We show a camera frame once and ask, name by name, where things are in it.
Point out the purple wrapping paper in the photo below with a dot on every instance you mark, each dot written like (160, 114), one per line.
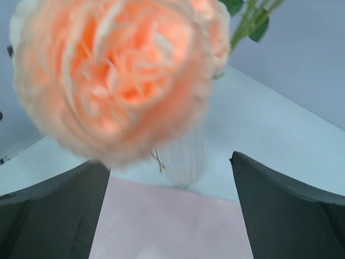
(143, 221)

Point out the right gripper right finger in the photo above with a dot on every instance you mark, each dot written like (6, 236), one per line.
(286, 218)

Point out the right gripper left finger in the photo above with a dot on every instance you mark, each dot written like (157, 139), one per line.
(56, 218)

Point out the white ribbed ceramic vase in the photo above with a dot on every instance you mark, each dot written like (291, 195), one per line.
(182, 160)

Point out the left aluminium frame post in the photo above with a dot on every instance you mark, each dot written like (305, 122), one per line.
(23, 145)

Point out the pink flowers with green leaves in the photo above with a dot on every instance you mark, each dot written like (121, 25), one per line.
(254, 18)

